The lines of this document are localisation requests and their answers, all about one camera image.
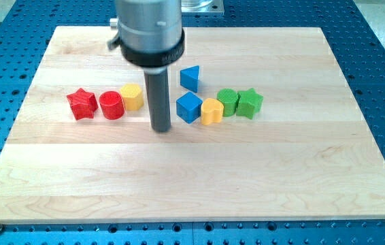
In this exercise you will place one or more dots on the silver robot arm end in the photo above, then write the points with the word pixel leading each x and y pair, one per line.
pixel 149 32

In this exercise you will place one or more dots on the yellow heart block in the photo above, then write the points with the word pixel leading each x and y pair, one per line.
pixel 211 111

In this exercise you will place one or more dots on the blue cube block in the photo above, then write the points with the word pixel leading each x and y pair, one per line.
pixel 188 107

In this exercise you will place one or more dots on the green cylinder block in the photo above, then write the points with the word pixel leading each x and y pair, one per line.
pixel 229 98

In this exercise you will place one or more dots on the blue triangle block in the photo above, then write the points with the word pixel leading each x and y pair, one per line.
pixel 189 78

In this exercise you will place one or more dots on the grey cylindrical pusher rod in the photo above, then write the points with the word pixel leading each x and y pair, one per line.
pixel 157 90

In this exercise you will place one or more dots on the green star block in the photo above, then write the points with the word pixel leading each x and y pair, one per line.
pixel 249 103

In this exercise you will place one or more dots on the yellow hexagon block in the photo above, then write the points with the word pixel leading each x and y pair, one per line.
pixel 132 95

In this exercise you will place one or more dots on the red cylinder block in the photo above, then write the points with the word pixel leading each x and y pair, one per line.
pixel 112 105

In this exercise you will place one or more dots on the red star block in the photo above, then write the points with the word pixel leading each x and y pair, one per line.
pixel 83 104

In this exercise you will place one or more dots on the wooden board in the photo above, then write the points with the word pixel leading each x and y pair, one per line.
pixel 307 155

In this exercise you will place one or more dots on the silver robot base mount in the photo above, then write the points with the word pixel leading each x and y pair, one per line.
pixel 202 7

